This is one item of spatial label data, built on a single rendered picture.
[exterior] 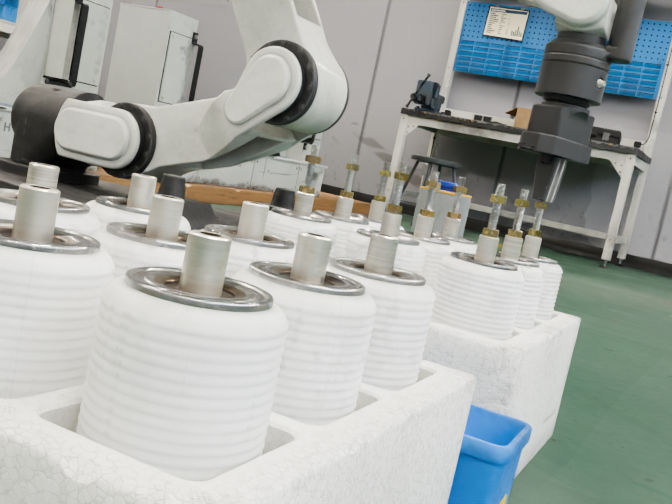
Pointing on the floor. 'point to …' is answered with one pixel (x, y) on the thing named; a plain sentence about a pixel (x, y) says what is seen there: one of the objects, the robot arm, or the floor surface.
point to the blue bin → (488, 457)
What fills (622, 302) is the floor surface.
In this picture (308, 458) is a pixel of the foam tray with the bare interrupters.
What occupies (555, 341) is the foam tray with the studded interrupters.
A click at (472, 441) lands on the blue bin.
